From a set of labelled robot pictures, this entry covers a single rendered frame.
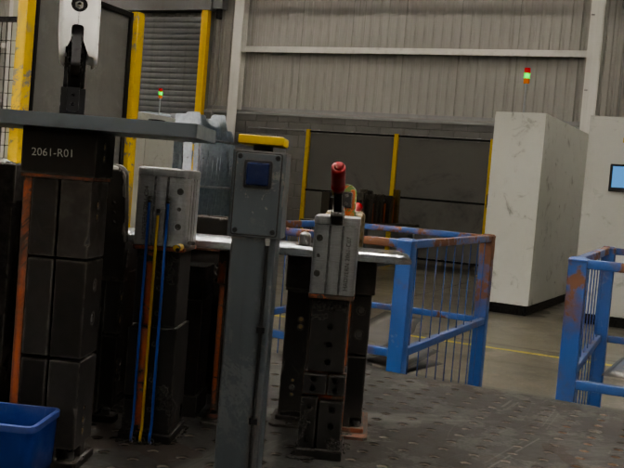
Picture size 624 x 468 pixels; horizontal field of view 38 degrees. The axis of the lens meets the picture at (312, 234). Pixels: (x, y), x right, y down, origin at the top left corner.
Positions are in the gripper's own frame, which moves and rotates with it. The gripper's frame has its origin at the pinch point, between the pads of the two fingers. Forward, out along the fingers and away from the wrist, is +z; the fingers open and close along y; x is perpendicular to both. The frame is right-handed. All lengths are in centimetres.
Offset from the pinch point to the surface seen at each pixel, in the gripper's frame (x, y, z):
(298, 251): -36.2, 11.8, 18.7
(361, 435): -49, 10, 48
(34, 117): 4.5, -6.7, 2.7
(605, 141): -494, 628, -60
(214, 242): -23.4, 16.4, 18.6
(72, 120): -0.2, -8.3, 2.7
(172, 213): -15.2, 6.7, 14.0
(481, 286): -184, 242, 46
